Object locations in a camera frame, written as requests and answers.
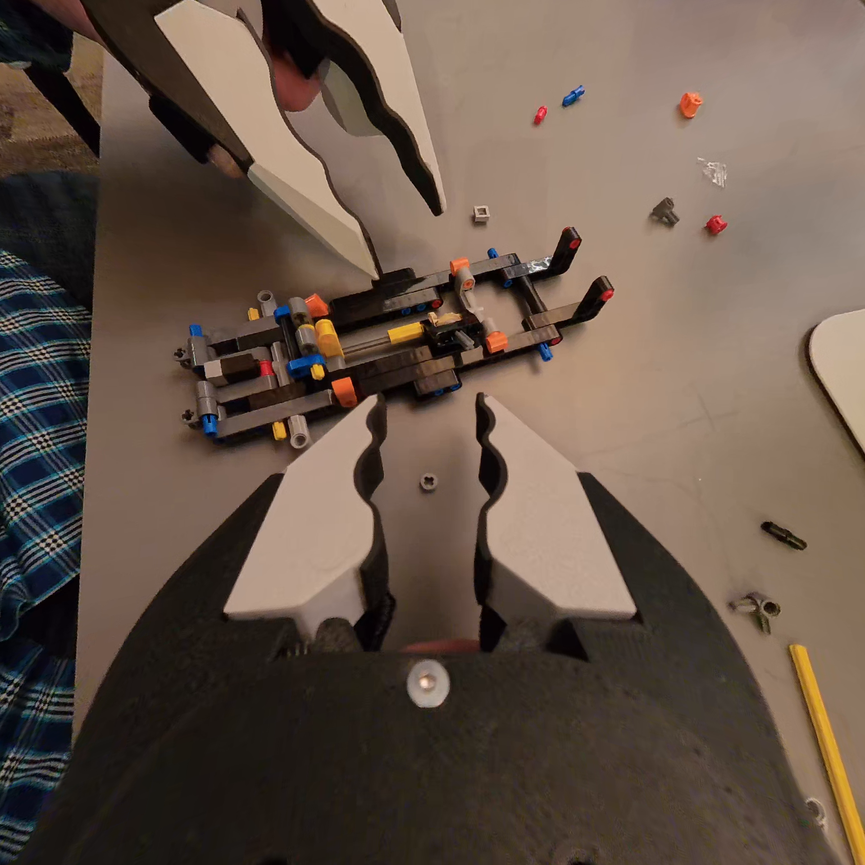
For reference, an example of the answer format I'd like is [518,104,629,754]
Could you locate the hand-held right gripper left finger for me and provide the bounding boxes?
[223,393,397,653]

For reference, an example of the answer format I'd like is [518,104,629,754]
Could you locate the dark blue cloth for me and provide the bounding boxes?
[0,170,99,305]

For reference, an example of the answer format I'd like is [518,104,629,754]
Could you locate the person's left hand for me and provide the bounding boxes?
[270,57,325,112]

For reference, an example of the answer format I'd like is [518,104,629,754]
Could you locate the grey lego angle connector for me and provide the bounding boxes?
[728,591,781,635]

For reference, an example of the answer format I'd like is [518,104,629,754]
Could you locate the black grey lego chassis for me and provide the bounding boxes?
[174,226,616,447]

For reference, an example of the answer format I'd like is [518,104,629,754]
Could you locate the dark furniture leg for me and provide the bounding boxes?
[23,61,102,158]

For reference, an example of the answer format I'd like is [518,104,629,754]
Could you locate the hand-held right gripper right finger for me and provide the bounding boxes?
[473,392,642,651]

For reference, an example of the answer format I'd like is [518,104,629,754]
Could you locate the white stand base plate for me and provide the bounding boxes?
[808,310,865,460]

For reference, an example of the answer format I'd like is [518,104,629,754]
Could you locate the yellow lego axle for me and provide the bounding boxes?
[788,643,865,865]

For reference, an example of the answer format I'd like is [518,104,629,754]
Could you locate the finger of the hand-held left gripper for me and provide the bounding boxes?
[154,0,381,281]
[307,0,448,219]

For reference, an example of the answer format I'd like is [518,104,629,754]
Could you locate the blue plaid clothing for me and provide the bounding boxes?
[0,250,92,846]

